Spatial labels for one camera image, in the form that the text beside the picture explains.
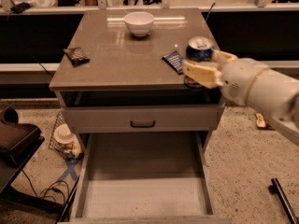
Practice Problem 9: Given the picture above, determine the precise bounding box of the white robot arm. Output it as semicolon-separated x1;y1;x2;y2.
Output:
182;50;299;145

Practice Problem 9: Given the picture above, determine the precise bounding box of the blue snack bag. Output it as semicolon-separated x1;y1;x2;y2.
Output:
162;51;184;75

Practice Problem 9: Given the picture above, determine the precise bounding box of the wire basket with items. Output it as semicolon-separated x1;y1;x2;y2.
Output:
49;113;83;160

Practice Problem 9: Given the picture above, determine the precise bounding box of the black chip bag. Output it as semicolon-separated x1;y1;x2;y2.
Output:
64;47;90;67

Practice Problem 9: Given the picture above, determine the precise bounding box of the grey drawer cabinet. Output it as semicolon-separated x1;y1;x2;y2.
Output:
50;8;224;145

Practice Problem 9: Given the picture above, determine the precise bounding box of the white bowl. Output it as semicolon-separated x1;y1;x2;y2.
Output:
124;11;154;36

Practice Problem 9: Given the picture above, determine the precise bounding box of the black bar on floor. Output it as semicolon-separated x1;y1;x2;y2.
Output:
268;178;299;224

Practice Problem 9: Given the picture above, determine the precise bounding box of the black cable on floor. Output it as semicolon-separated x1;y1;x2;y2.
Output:
21;168;71;203

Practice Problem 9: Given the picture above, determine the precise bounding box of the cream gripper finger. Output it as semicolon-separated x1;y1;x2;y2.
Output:
212;49;237;64
182;60;223;89

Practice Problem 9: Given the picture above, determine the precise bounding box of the open grey lower drawer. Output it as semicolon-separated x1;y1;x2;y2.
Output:
60;132;232;224

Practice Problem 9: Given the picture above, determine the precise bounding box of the closed grey drawer with handle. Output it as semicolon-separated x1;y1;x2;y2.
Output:
62;105;224;133

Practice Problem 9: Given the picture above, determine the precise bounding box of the blue pepsi can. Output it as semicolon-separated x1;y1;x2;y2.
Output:
182;36;214;91

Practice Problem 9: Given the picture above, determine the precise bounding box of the small black device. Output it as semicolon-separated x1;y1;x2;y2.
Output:
10;2;31;14

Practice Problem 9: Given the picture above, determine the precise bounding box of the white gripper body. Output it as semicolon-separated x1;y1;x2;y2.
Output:
221;58;269;105

